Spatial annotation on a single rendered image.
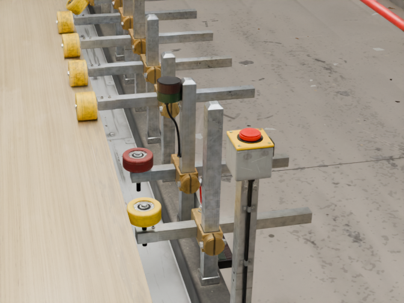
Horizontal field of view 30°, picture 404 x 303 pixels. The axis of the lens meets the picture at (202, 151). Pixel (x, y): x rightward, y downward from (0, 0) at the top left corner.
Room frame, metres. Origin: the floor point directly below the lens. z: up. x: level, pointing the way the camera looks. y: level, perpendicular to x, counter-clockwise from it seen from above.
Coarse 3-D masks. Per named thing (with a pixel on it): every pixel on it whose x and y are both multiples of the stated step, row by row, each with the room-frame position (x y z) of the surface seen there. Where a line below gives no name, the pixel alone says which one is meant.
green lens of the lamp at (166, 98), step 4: (180, 92) 1.69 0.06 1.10; (160, 96) 1.68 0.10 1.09; (164, 96) 1.67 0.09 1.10; (168, 96) 1.67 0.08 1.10; (172, 96) 1.67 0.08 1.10; (176, 96) 1.68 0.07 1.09; (180, 96) 1.69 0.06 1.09; (160, 100) 1.68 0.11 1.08; (164, 100) 1.67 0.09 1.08; (168, 100) 1.67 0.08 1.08; (172, 100) 1.67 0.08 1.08; (176, 100) 1.68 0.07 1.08
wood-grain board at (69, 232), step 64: (0, 0) 3.04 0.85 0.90; (64, 0) 3.06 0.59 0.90; (0, 64) 2.34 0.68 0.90; (64, 64) 2.35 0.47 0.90; (0, 128) 1.87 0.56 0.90; (64, 128) 1.88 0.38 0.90; (0, 192) 1.53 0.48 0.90; (64, 192) 1.53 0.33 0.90; (0, 256) 1.28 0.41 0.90; (64, 256) 1.28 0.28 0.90; (128, 256) 1.29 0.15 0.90
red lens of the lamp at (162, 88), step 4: (180, 80) 1.71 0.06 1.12; (160, 84) 1.68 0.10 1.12; (176, 84) 1.68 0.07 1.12; (180, 84) 1.69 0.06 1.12; (160, 88) 1.68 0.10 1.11; (164, 88) 1.67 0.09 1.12; (168, 88) 1.67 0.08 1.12; (172, 88) 1.67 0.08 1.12; (176, 88) 1.68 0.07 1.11; (180, 88) 1.69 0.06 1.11; (160, 92) 1.68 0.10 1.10; (164, 92) 1.67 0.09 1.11; (168, 92) 1.67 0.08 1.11; (172, 92) 1.67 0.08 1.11; (176, 92) 1.68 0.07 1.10
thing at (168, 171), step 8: (224, 160) 1.79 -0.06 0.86; (272, 160) 1.80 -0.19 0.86; (280, 160) 1.80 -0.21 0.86; (288, 160) 1.81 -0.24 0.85; (152, 168) 1.73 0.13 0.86; (160, 168) 1.73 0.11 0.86; (168, 168) 1.73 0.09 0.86; (200, 168) 1.75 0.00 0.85; (224, 168) 1.77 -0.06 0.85; (136, 176) 1.71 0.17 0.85; (144, 176) 1.71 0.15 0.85; (152, 176) 1.72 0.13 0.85; (160, 176) 1.72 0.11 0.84; (168, 176) 1.73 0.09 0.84
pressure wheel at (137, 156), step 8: (128, 152) 1.73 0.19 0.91; (136, 152) 1.72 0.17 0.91; (144, 152) 1.74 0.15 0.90; (128, 160) 1.69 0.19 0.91; (136, 160) 1.69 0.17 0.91; (144, 160) 1.69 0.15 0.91; (152, 160) 1.71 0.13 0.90; (128, 168) 1.69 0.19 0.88; (136, 168) 1.68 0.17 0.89; (144, 168) 1.69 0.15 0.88; (136, 184) 1.72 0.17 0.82
